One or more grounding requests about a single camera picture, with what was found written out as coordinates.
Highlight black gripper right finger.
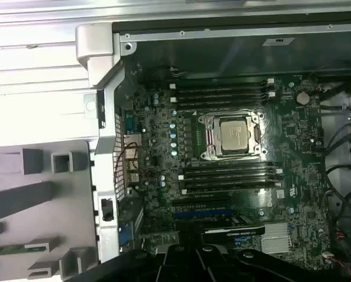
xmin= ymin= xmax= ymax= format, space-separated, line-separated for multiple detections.
xmin=192 ymin=226 xmax=351 ymax=282

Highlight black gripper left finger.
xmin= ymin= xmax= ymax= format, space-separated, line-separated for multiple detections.
xmin=71 ymin=226 xmax=193 ymax=282

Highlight RAM stick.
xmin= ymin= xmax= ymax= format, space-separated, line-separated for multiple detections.
xmin=0 ymin=245 xmax=28 ymax=256

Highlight RAM slot black clips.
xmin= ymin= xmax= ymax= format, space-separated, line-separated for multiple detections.
xmin=175 ymin=84 xmax=270 ymax=96
xmin=176 ymin=98 xmax=270 ymax=110
xmin=182 ymin=162 xmax=278 ymax=174
xmin=183 ymin=175 xmax=278 ymax=188

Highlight RAM slot white clips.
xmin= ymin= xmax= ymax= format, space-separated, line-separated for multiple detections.
xmin=169 ymin=78 xmax=276 ymax=90
xmin=169 ymin=91 xmax=276 ymax=104
xmin=177 ymin=167 xmax=283 ymax=182

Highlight blue expansion slot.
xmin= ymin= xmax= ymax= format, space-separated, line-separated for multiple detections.
xmin=173 ymin=209 xmax=234 ymax=220

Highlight black expansion slot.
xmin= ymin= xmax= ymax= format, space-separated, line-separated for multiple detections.
xmin=171 ymin=197 xmax=233 ymax=210

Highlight silver finned heat sink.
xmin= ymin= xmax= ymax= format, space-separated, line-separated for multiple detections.
xmin=260 ymin=222 xmax=291 ymax=255

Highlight grey parts rack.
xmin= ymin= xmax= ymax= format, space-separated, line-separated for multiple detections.
xmin=0 ymin=140 xmax=101 ymax=282

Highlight metal socket cover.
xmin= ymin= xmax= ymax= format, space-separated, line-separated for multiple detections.
xmin=198 ymin=113 xmax=266 ymax=161

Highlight silver CPU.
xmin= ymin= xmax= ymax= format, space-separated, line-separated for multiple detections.
xmin=220 ymin=118 xmax=250 ymax=154

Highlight green motherboard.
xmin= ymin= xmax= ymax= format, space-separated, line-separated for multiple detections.
xmin=116 ymin=69 xmax=335 ymax=274

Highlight open black PC case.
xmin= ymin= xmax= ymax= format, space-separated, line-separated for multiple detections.
xmin=75 ymin=20 xmax=351 ymax=282

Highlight wire locking lever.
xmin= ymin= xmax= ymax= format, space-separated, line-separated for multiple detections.
xmin=200 ymin=152 xmax=266 ymax=162
xmin=203 ymin=108 xmax=265 ymax=118

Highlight thin red black wire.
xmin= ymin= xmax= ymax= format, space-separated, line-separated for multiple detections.
xmin=112 ymin=142 xmax=143 ymax=189

